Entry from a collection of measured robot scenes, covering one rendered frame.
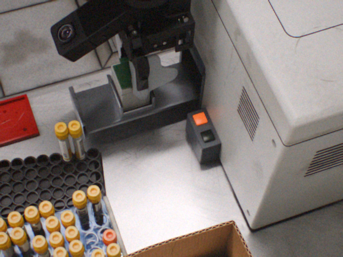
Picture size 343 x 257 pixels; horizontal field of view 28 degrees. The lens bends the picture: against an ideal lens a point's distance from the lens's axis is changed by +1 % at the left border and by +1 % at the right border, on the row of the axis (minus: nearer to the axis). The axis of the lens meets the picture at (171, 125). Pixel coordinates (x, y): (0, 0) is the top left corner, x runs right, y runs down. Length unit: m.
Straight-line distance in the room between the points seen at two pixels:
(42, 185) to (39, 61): 1.21
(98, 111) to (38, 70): 1.15
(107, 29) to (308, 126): 0.26
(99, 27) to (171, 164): 0.26
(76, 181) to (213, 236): 0.23
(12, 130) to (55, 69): 1.11
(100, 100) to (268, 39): 0.33
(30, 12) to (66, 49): 1.43
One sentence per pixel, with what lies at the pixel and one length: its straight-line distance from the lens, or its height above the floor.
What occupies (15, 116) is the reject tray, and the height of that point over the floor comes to 0.88.
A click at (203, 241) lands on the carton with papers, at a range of 0.79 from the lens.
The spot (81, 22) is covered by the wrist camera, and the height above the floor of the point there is 1.11.
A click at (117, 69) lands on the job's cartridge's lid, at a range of 0.90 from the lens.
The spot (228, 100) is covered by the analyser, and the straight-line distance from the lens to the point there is 0.82.
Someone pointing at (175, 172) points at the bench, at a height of 0.87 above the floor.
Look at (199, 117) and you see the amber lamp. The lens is 0.93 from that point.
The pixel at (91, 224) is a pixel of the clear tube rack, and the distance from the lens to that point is 0.88.
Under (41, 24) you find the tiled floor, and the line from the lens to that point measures 2.19.
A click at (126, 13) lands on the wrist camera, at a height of 1.13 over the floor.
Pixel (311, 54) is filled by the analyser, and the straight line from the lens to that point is 0.70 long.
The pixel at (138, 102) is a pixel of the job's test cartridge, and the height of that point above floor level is 0.94.
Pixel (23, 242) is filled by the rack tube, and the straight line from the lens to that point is 0.82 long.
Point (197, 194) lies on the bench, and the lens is 0.94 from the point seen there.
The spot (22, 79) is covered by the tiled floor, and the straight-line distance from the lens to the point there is 2.08.
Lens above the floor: 1.74
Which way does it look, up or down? 62 degrees down
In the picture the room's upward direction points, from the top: 4 degrees clockwise
